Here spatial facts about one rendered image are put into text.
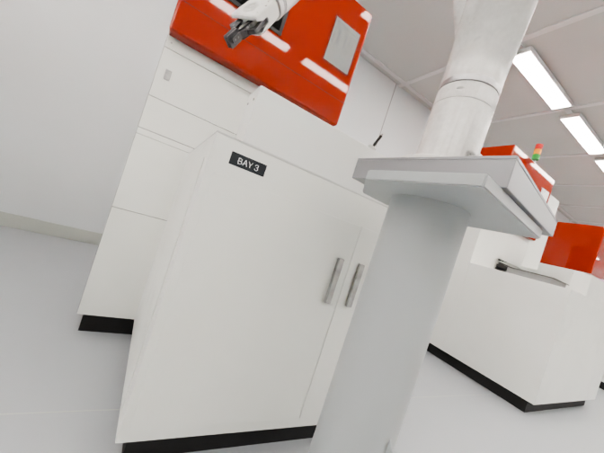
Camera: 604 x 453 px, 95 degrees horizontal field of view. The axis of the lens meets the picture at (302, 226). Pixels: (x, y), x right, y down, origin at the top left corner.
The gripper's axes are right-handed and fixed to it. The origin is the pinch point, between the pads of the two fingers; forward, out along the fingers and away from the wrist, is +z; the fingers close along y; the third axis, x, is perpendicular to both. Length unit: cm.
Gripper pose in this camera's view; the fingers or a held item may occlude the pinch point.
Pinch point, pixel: (232, 38)
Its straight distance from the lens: 92.5
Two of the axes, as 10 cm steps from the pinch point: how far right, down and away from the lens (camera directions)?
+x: 2.4, 4.7, 8.5
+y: 7.7, 4.4, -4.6
